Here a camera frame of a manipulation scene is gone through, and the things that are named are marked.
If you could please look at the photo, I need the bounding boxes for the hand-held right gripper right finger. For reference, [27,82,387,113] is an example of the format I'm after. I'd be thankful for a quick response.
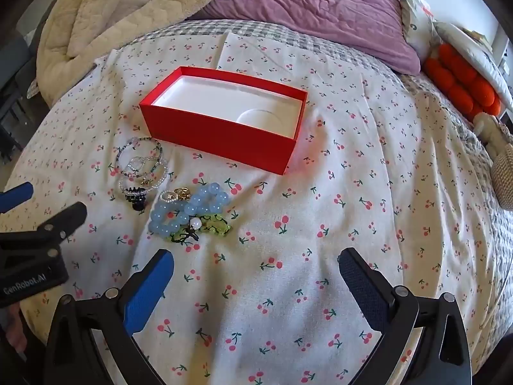
[338,247,474,385]

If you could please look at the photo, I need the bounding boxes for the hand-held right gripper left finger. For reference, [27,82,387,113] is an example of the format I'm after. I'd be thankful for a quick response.
[42,249,181,385]

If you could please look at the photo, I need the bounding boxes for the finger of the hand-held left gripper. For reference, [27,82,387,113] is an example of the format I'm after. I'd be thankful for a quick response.
[0,182,35,215]
[0,201,88,267]

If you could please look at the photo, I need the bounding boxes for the black hair claw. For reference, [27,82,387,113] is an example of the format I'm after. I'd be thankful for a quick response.
[122,186,150,211]

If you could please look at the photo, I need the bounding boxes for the blue bead bracelet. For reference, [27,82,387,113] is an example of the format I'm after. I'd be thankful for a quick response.
[186,182,231,215]
[149,202,189,235]

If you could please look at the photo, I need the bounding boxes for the small clear ring bracelet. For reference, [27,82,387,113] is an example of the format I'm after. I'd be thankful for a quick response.
[127,156,150,174]

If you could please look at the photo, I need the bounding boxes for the green bead bracelet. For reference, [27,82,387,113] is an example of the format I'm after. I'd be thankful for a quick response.
[168,214,233,244]

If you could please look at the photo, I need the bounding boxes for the black bead necklace with pendant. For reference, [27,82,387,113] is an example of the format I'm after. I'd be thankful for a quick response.
[116,136,163,177]

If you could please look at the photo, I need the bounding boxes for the clear bead bracelet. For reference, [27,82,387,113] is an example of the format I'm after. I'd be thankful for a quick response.
[119,156,169,193]

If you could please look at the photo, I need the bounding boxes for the red cardboard box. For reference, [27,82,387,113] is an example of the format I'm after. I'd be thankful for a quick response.
[139,67,308,176]

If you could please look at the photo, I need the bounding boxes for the person's left hand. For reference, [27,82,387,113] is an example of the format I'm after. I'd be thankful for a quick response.
[0,304,29,365]

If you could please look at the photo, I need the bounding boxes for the cherry print bed sheet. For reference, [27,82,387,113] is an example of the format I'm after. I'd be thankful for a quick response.
[0,28,506,385]

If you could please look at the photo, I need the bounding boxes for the dark furniture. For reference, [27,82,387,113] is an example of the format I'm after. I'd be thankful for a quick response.
[0,0,53,161]

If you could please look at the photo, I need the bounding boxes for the white plush toy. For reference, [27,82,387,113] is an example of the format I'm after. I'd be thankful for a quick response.
[473,112,513,157]

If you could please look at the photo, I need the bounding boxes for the beige quilted blanket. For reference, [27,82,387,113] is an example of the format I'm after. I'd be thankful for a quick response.
[36,0,289,105]

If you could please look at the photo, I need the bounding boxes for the orange knotted cushion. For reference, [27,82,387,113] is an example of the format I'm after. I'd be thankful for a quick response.
[424,43,502,119]

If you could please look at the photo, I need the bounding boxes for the floral print pillow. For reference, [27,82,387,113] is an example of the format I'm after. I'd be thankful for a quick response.
[397,0,442,59]

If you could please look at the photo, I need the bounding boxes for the purple pillow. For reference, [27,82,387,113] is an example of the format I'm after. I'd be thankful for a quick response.
[192,0,421,76]

